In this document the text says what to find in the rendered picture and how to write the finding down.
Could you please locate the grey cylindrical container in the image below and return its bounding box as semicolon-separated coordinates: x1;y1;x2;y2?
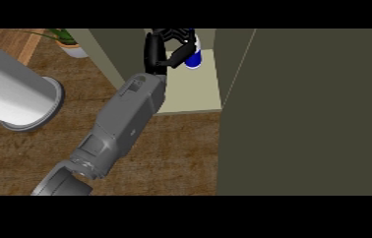
0;48;66;133

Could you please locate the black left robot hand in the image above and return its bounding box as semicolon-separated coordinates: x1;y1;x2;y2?
141;28;199;77

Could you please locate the pale beige cabinet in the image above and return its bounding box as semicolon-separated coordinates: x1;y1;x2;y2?
63;28;258;117

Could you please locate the dark grey cabinet door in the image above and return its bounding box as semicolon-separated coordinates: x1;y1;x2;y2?
214;28;372;197

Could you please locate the green plant in white pot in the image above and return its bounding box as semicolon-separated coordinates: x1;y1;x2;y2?
22;28;90;59

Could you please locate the blue and white water bottle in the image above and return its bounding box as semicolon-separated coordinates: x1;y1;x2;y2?
183;28;205;71

